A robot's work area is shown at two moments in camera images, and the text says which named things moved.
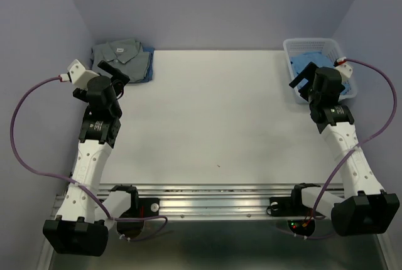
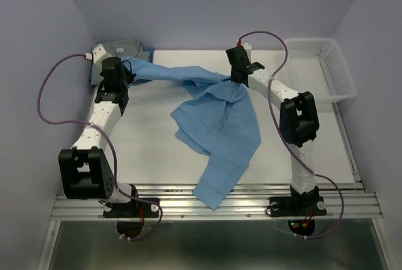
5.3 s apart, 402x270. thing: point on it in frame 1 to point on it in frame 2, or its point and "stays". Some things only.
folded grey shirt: x=125 y=54 stays
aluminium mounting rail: x=213 y=201 stays
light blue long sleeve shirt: x=299 y=61 to x=216 y=118
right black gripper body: x=309 y=94 to x=233 y=78
